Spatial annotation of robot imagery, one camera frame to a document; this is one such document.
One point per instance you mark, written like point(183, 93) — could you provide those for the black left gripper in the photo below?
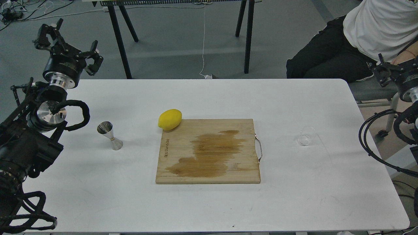
point(62, 70)

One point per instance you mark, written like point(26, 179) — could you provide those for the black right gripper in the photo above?
point(404, 75)

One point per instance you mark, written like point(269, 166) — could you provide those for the steel jigger measuring cup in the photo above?
point(106, 129)

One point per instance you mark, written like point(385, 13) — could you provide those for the clear glass cup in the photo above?
point(306, 136)

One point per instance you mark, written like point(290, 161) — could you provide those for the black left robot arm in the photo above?
point(30, 134)

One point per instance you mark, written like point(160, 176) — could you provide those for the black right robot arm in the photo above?
point(408, 116)

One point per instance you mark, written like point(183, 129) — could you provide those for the grey chair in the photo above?
point(369, 93)

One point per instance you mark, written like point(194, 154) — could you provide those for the seated person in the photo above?
point(350, 44)

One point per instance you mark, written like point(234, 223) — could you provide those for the yellow lemon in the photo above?
point(170, 119)

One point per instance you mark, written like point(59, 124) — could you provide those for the wooden cutting board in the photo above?
point(209, 151)

